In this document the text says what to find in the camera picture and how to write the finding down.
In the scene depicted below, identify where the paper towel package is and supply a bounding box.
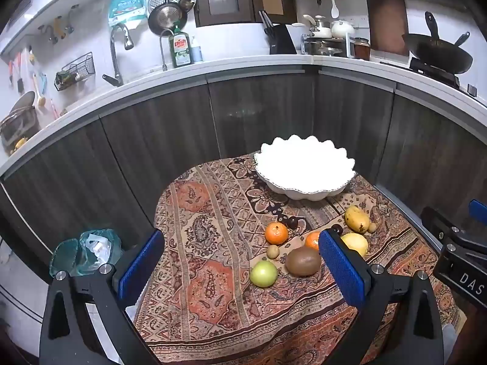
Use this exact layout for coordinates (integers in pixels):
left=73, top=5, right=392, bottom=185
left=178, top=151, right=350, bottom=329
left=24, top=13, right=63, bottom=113
left=107, top=0, right=148, bottom=28

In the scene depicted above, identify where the black wok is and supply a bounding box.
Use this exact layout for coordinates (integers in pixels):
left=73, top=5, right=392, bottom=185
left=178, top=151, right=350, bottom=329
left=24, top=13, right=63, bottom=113
left=402, top=11, right=474, bottom=75

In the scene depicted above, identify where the green trash bag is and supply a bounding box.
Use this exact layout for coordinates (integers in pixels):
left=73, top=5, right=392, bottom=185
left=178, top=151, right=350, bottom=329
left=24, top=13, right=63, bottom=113
left=49, top=229, right=123, bottom=279

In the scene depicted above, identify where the chrome kitchen faucet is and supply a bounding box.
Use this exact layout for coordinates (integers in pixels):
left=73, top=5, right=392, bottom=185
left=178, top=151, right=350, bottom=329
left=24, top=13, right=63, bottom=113
left=102, top=23, right=134, bottom=87

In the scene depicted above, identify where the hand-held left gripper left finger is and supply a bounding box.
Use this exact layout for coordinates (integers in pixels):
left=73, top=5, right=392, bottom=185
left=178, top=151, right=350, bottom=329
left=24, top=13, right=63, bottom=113
left=39, top=229, right=165, bottom=365

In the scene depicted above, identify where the black gas stove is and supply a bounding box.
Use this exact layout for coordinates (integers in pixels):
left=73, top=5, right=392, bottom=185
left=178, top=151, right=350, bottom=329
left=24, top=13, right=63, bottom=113
left=380, top=57, right=478, bottom=96

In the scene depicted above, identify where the white cooking pot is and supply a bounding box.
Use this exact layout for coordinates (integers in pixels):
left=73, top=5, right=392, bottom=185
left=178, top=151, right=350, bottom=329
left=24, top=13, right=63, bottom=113
left=292, top=14, right=331, bottom=39

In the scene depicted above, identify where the glass jar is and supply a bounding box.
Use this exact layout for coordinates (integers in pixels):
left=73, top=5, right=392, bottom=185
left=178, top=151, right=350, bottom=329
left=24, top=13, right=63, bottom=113
left=354, top=38, right=371, bottom=61

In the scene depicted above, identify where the black knife block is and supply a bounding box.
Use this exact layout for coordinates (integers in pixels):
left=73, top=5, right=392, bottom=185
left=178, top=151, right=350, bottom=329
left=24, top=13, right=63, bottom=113
left=259, top=10, right=297, bottom=56

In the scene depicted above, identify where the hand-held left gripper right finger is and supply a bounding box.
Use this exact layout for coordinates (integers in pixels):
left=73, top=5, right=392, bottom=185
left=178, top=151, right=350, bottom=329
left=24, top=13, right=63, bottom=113
left=319, top=229, right=446, bottom=365

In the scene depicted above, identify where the white scalloped bowl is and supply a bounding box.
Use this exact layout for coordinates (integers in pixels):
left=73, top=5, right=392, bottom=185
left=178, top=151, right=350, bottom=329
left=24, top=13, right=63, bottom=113
left=254, top=134, right=357, bottom=200

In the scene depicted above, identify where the brown kiwi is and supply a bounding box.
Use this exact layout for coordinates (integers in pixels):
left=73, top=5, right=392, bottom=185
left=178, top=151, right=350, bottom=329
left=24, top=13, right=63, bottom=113
left=285, top=247, right=322, bottom=277

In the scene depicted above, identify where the patterned tablecloth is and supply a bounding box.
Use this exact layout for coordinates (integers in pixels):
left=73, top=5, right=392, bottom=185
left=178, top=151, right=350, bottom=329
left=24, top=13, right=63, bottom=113
left=133, top=152, right=468, bottom=365

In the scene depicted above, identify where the white teapot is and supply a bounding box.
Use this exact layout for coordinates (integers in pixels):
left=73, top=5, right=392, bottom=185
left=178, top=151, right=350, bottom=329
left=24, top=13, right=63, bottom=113
left=330, top=20, right=357, bottom=39

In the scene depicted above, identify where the white plastic bag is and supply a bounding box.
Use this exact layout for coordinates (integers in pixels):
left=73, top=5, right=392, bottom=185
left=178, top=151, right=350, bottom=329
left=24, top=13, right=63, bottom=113
left=84, top=235, right=112, bottom=264

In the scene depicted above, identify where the dish brush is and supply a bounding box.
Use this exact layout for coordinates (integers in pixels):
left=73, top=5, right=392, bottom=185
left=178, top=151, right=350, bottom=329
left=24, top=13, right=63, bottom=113
left=32, top=72, right=47, bottom=108

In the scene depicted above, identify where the brown cutting board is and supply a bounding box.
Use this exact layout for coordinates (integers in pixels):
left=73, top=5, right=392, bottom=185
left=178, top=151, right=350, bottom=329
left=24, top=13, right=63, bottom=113
left=366, top=0, right=410, bottom=58

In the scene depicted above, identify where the hanging frying pan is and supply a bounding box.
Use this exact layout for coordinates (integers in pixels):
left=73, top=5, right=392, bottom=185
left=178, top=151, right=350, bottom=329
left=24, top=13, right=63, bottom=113
left=148, top=2, right=188, bottom=37

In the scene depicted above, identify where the black wire basket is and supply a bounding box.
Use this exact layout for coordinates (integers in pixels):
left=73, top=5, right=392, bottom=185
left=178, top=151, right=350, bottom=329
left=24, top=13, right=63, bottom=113
left=54, top=52, right=96, bottom=92

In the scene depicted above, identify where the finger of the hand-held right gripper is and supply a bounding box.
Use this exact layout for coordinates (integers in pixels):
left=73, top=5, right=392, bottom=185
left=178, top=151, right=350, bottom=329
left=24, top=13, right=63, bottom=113
left=420, top=207, right=487, bottom=260
left=469, top=199, right=487, bottom=222

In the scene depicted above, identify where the pale blue bottle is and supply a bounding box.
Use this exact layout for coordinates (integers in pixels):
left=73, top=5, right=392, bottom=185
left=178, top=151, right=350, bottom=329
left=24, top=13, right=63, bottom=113
left=189, top=36, right=204, bottom=64

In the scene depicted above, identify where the yellow lemon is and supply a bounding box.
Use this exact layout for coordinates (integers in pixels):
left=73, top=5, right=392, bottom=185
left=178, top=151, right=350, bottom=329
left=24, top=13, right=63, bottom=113
left=340, top=233, right=369, bottom=258

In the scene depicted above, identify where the green round fruit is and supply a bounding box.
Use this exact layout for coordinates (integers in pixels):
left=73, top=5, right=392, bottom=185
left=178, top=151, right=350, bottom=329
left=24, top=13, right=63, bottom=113
left=250, top=260, right=278, bottom=288

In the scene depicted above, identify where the green dish soap bottle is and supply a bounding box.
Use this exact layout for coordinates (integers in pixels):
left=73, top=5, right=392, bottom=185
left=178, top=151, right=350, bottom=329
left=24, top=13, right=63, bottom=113
left=170, top=25, right=191, bottom=69

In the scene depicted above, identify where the steel pot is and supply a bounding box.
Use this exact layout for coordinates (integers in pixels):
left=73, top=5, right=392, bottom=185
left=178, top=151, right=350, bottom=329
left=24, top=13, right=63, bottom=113
left=302, top=34, right=348, bottom=57

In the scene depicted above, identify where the orange tangerine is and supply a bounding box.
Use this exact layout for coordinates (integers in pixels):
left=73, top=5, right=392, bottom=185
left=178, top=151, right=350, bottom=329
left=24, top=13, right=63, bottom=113
left=265, top=221, right=289, bottom=245
left=305, top=231, right=322, bottom=252

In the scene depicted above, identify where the glass pot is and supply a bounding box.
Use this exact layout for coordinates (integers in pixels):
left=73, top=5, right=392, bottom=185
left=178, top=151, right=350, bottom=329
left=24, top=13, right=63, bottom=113
left=0, top=106, right=41, bottom=153

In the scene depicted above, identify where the white kitchen counter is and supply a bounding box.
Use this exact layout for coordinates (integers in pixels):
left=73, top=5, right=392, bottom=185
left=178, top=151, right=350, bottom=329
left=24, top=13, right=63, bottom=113
left=0, top=52, right=487, bottom=177

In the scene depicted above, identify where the dark wood kitchen cabinet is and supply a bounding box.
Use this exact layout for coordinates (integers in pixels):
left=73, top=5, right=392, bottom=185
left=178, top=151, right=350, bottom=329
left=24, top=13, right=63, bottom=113
left=0, top=64, right=487, bottom=290

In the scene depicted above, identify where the yellow mango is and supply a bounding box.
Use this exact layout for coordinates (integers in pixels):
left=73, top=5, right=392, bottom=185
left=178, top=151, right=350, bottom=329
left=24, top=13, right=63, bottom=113
left=344, top=205, right=371, bottom=234

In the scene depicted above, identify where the small chrome tap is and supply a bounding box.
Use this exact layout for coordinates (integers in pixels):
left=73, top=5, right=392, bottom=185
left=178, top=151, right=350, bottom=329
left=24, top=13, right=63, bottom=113
left=159, top=28, right=175, bottom=71

